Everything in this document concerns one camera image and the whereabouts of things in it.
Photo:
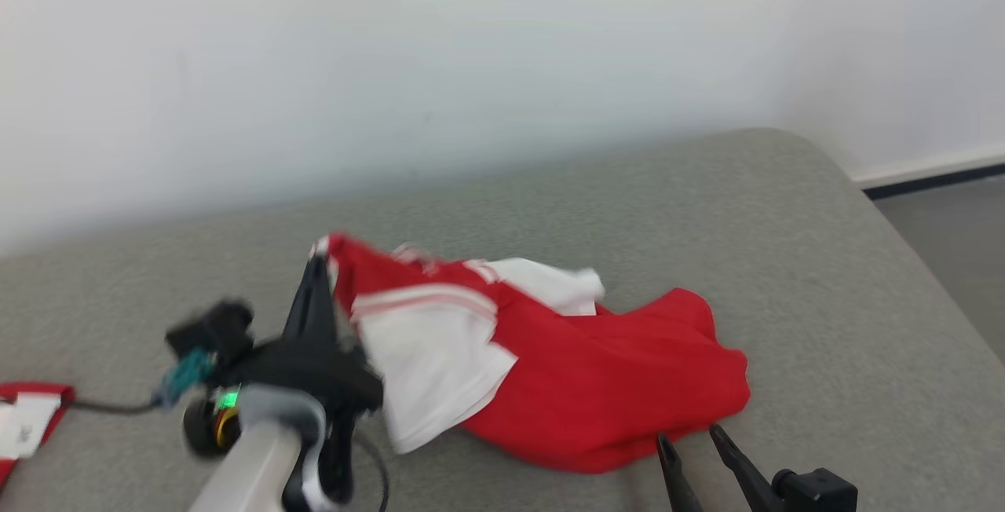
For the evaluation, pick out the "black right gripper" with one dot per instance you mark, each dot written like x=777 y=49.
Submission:
x=816 y=492

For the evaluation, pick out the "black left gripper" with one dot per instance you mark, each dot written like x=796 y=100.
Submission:
x=314 y=371

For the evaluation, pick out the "red shirt with white sleeves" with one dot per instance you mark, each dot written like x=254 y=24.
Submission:
x=612 y=386

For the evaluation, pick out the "red garment with white panel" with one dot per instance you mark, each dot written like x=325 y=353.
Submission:
x=23 y=426

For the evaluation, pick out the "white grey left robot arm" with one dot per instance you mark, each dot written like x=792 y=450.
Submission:
x=251 y=465

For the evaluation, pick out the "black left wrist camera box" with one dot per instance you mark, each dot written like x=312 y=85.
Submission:
x=212 y=331

